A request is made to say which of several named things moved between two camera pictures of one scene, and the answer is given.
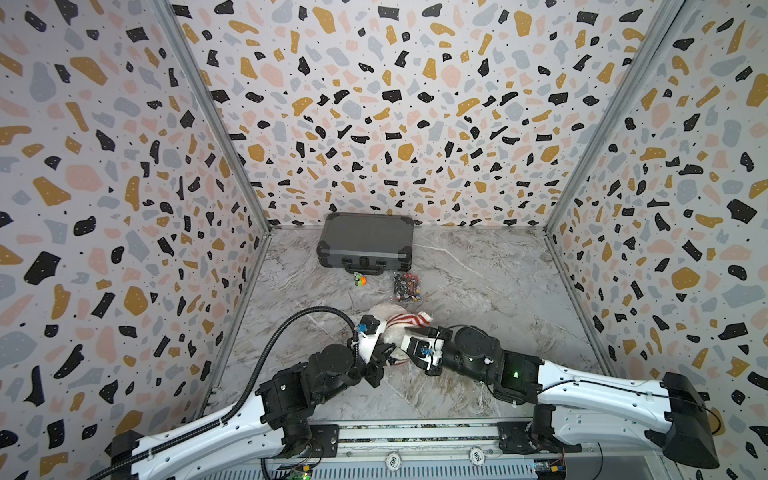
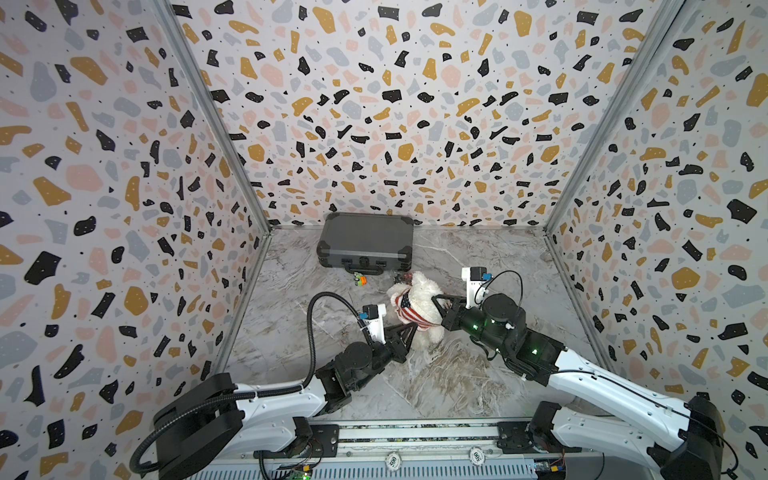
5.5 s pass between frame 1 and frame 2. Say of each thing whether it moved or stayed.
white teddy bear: moved
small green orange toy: stayed
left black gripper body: stayed
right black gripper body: moved
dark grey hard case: stayed
